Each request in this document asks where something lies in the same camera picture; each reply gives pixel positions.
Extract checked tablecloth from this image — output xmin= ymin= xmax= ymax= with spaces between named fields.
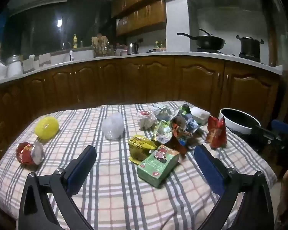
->
xmin=0 ymin=100 xmax=277 ymax=230

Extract white bowl with dark inside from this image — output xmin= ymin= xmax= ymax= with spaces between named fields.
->
xmin=218 ymin=108 xmax=262 ymax=135

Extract red and silver wrapper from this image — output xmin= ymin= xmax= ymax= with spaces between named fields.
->
xmin=16 ymin=141 xmax=45 ymax=165

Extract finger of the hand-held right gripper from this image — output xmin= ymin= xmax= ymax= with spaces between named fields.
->
xmin=252 ymin=119 xmax=288 ymax=149

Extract yellow ring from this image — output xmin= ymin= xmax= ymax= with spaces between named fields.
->
xmin=34 ymin=116 xmax=60 ymax=140

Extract green carton box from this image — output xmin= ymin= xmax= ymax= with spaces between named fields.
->
xmin=137 ymin=144 xmax=180 ymax=188

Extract steel kettle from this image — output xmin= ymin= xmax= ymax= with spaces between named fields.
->
xmin=128 ymin=42 xmax=139 ymax=55

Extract gas stove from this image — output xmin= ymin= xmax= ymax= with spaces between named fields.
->
xmin=197 ymin=48 xmax=263 ymax=63

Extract blue and white wrapper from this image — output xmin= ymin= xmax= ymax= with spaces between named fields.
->
xmin=182 ymin=114 xmax=199 ymax=133

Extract yellow snack packet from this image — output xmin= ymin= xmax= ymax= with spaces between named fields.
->
xmin=128 ymin=135 xmax=157 ymax=165

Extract wooden wall cabinets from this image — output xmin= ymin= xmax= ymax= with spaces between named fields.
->
xmin=110 ymin=0 xmax=175 ymax=37

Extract white foam block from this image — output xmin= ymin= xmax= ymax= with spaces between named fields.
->
xmin=190 ymin=107 xmax=211 ymax=126

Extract orange snack wrapper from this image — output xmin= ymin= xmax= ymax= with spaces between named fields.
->
xmin=169 ymin=116 xmax=195 ymax=157

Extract wooden base cabinets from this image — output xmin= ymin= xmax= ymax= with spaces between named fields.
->
xmin=0 ymin=54 xmax=282 ymax=149

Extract white jar with metal lid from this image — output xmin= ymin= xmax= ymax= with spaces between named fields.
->
xmin=6 ymin=55 xmax=24 ymax=77

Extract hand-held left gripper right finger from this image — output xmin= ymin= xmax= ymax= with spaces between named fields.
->
xmin=194 ymin=144 xmax=275 ymax=230

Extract black wok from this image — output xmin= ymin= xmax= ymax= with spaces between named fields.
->
xmin=176 ymin=29 xmax=226 ymax=51

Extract silver green foil wrapper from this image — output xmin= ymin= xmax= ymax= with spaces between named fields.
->
xmin=152 ymin=120 xmax=174 ymax=145

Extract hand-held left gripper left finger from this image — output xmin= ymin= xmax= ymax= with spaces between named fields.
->
xmin=18 ymin=145 xmax=97 ymax=230

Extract black cooking pot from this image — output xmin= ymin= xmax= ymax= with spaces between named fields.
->
xmin=236 ymin=35 xmax=264 ymax=58

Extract red snack packet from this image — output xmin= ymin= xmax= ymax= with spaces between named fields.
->
xmin=205 ymin=115 xmax=227 ymax=149

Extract utensil holder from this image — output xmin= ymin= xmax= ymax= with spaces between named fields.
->
xmin=91 ymin=35 xmax=109 ymax=57

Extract white crumpled plastic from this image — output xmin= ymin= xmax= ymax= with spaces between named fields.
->
xmin=101 ymin=112 xmax=125 ymax=140

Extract grey crumpled wrapper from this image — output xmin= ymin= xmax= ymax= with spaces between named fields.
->
xmin=152 ymin=104 xmax=172 ymax=121

